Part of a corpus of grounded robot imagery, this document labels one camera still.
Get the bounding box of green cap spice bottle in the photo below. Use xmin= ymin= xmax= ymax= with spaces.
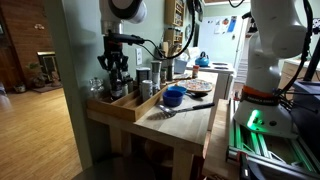
xmin=160 ymin=68 xmax=168 ymax=84

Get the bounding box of black cap spice bottle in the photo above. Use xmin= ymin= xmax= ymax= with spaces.
xmin=126 ymin=77 xmax=135 ymax=94

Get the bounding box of tall wooden wall spice rack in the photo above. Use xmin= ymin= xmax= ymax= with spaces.
xmin=163 ymin=0 xmax=186 ymax=28

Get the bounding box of wooden divided tray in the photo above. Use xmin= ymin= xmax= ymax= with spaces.
xmin=87 ymin=84 xmax=169 ymax=123

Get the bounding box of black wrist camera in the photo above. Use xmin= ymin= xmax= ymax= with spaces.
xmin=104 ymin=31 xmax=146 ymax=46

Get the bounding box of white cap printed bottle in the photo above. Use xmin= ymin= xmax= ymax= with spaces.
xmin=121 ymin=83 xmax=130 ymax=98

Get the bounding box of blue plastic container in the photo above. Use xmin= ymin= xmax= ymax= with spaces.
xmin=173 ymin=57 xmax=189 ymax=75

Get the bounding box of light wooden table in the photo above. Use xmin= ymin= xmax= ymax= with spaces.
xmin=85 ymin=71 xmax=219 ymax=180

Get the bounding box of light blue plastic bowl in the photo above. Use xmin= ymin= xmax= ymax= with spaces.
xmin=167 ymin=85 xmax=188 ymax=96

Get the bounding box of white wall outlet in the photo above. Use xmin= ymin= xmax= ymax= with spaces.
xmin=135 ymin=47 xmax=144 ymax=66

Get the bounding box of dark fireplace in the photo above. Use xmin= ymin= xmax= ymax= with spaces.
xmin=36 ymin=50 xmax=62 ymax=84

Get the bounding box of clear glass jar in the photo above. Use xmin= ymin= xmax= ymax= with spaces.
xmin=88 ymin=76 xmax=105 ymax=100

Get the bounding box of black equipment box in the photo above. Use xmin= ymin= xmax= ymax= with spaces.
xmin=290 ymin=79 xmax=320 ymax=154

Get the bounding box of aluminium profile frame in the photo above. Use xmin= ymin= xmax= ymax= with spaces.
xmin=225 ymin=98 xmax=320 ymax=180

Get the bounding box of white lid round canister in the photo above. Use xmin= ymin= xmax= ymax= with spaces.
xmin=141 ymin=79 xmax=154 ymax=103

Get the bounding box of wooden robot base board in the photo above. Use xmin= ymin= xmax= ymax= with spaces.
xmin=202 ymin=98 xmax=241 ymax=180

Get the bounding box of small wooden wall shelf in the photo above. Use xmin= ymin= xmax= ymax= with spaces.
xmin=164 ymin=28 xmax=184 ymax=46

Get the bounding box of colourful floral patterned plate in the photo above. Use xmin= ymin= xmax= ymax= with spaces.
xmin=175 ymin=78 xmax=214 ymax=94

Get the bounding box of white fridge with papers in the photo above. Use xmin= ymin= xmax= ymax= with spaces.
xmin=199 ymin=14 xmax=246 ymax=66

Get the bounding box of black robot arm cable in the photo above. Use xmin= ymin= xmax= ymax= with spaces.
xmin=274 ymin=0 xmax=316 ymax=98

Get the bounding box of small floor pot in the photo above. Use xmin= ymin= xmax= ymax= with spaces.
xmin=13 ymin=82 xmax=27 ymax=94

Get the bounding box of black sauce bottle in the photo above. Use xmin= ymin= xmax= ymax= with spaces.
xmin=110 ymin=68 xmax=123 ymax=100

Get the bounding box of potted green plant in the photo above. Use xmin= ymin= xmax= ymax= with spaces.
xmin=25 ymin=61 xmax=47 ymax=89

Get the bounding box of white stove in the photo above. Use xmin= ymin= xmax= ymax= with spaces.
xmin=185 ymin=60 xmax=236 ymax=101

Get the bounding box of black camera cable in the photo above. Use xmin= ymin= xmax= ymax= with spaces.
xmin=143 ymin=0 xmax=198 ymax=61

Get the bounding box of metal top pepper grinder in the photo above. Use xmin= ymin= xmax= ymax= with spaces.
xmin=150 ymin=60 xmax=163 ymax=96

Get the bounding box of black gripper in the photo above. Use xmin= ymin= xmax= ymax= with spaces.
xmin=97 ymin=42 xmax=130 ymax=73

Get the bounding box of wooden drawer cabinet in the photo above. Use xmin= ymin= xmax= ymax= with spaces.
xmin=279 ymin=59 xmax=320 ymax=91

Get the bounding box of brown hearth rug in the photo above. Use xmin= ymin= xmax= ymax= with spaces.
xmin=32 ymin=83 xmax=64 ymax=94

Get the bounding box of teal kettle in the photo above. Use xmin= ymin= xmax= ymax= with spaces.
xmin=194 ymin=51 xmax=211 ymax=68

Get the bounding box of black plastic spoon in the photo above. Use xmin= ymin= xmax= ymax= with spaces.
xmin=184 ymin=91 xmax=209 ymax=100

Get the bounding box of dark blue plastic bowl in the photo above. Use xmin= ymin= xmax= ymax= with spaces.
xmin=162 ymin=89 xmax=185 ymax=108

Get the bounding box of slotted metal spoon black handle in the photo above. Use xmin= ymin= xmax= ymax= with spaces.
xmin=146 ymin=102 xmax=216 ymax=122

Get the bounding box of red spice bottle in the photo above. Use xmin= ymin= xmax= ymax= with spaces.
xmin=192 ymin=64 xmax=201 ymax=80

